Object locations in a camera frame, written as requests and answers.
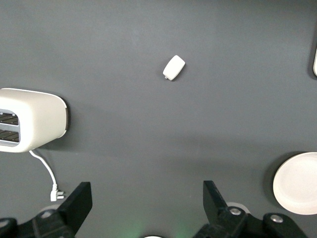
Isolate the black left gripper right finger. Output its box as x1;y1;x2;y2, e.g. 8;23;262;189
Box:
193;180;308;238

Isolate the cream white toaster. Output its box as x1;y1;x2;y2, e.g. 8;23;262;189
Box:
0;87;69;154

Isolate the white toaster cable with plug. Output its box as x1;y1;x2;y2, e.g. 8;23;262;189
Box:
29;150;67;202

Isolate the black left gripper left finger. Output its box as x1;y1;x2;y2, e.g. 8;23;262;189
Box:
18;181;93;238

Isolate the white steamed bun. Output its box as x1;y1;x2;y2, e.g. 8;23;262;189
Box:
162;55;186;81

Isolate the round cream plate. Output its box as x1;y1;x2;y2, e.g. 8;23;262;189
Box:
272;152;317;215

